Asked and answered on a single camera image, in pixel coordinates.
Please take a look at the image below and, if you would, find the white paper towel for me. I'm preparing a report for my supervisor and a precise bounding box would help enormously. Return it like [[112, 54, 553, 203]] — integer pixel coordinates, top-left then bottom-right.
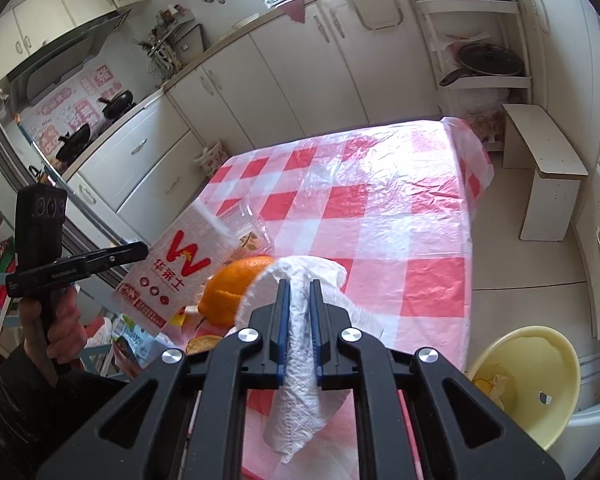
[[234, 256, 358, 464]]

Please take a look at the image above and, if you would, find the small orange peel piece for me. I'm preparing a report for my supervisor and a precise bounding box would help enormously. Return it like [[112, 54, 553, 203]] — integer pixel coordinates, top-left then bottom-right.
[[185, 334, 223, 356]]

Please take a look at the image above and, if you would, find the white red paper bag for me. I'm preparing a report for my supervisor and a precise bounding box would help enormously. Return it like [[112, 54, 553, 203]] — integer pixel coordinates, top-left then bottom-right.
[[114, 200, 238, 336]]

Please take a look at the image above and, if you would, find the blue white milk carton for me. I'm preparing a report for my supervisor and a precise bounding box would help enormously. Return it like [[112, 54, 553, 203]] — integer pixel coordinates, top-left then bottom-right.
[[111, 314, 176, 378]]

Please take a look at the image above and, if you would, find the person's left hand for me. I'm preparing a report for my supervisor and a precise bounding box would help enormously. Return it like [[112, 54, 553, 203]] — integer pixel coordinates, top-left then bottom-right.
[[18, 285, 87, 370]]

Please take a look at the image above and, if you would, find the black wok on stove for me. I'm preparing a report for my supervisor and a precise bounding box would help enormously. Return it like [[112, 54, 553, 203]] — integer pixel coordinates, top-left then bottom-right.
[[55, 124, 91, 164]]

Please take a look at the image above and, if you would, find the large orange peel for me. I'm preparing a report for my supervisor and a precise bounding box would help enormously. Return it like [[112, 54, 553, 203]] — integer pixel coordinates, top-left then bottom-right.
[[197, 256, 275, 328]]

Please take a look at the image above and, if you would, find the black pan on stove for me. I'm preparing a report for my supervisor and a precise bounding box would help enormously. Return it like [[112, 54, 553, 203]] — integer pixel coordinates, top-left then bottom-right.
[[98, 90, 135, 120]]

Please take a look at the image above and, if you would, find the range hood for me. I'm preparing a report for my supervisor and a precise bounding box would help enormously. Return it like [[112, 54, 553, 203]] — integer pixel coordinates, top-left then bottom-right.
[[2, 11, 130, 114]]

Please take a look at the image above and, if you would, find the clear plastic food tray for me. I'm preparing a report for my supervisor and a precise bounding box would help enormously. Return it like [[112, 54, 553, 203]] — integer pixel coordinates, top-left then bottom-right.
[[219, 200, 274, 262]]

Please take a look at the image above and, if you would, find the floral small waste basket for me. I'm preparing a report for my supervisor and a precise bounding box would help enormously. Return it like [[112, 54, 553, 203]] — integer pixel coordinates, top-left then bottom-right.
[[194, 140, 228, 179]]

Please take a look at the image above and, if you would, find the red white checkered tablecloth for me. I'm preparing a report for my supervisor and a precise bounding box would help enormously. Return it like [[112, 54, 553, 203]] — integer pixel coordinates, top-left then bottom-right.
[[179, 116, 496, 480]]

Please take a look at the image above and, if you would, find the yellow plastic basin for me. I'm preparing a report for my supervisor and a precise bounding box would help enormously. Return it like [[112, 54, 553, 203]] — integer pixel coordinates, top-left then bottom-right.
[[467, 326, 581, 450]]

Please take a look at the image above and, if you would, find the white bucket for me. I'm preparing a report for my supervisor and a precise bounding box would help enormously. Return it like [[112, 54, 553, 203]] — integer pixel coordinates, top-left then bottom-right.
[[548, 403, 600, 479]]

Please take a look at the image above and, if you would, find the white wooden stool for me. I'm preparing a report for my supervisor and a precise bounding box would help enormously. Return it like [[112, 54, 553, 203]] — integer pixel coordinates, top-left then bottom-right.
[[503, 104, 588, 242]]

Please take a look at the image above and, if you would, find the black frying pan on shelf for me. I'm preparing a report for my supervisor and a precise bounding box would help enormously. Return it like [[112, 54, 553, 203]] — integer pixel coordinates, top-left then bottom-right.
[[439, 44, 524, 87]]

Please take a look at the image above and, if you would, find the white shelf rack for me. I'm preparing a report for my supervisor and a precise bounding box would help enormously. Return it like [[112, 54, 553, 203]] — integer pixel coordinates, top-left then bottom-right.
[[413, 0, 532, 116]]

